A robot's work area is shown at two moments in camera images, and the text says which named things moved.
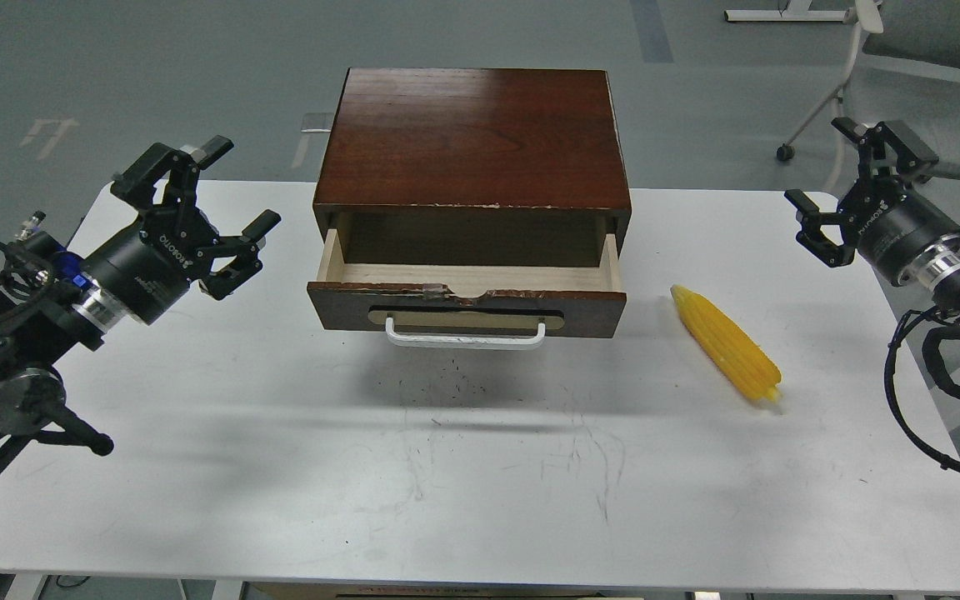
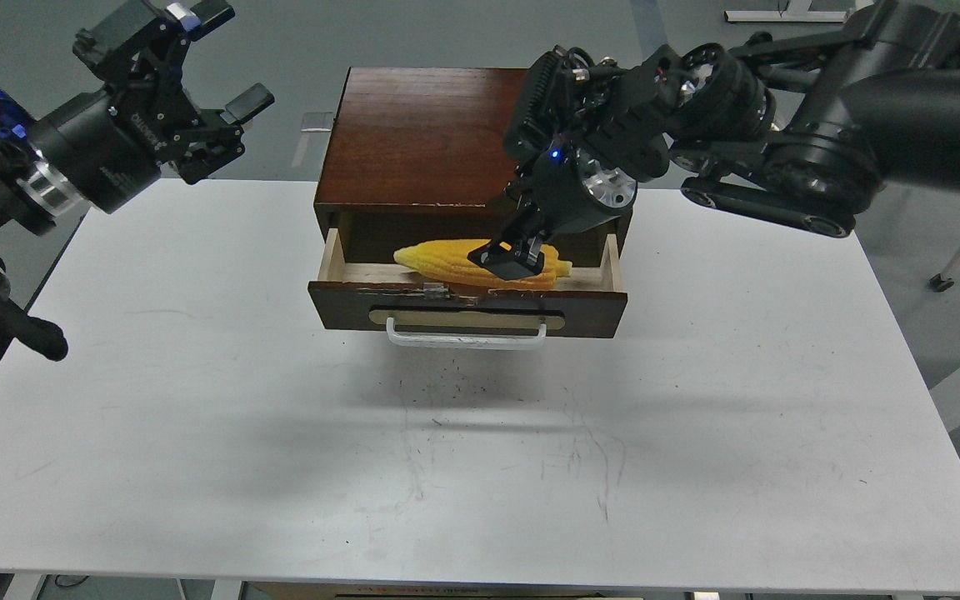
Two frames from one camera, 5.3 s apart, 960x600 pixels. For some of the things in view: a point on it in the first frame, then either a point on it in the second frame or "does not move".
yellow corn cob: x=735 y=352 to x=447 y=262
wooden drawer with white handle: x=473 y=306 does not move
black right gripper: x=891 y=225 to x=561 y=192
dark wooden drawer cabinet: x=472 y=167 does not move
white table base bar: x=791 y=11 does not move
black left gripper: x=147 y=267 to x=99 y=149
